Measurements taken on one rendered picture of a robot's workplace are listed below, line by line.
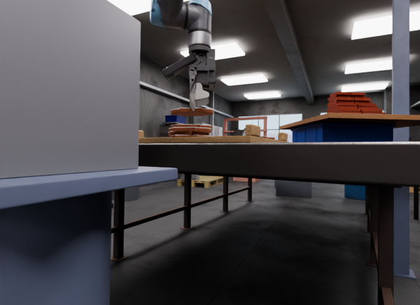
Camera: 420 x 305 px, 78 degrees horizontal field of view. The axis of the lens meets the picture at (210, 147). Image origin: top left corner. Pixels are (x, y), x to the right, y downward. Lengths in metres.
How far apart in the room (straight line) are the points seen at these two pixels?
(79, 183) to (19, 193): 0.06
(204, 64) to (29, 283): 0.70
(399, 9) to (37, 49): 2.52
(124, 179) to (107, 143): 0.06
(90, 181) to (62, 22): 0.19
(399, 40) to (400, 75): 0.27
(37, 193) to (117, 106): 0.18
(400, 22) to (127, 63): 2.36
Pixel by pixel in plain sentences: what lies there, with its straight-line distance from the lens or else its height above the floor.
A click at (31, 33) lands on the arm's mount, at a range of 0.35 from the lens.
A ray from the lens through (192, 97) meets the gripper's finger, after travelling 0.79.
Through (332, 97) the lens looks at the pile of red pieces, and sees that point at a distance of 1.45.
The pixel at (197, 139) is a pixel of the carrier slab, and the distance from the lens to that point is 0.65.
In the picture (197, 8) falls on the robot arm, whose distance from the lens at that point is 0.91.
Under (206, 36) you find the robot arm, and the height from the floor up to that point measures 1.26.
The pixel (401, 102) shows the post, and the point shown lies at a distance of 2.44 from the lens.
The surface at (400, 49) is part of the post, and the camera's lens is 2.54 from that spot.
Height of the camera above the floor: 0.90
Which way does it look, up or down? 1 degrees up
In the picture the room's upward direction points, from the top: 1 degrees clockwise
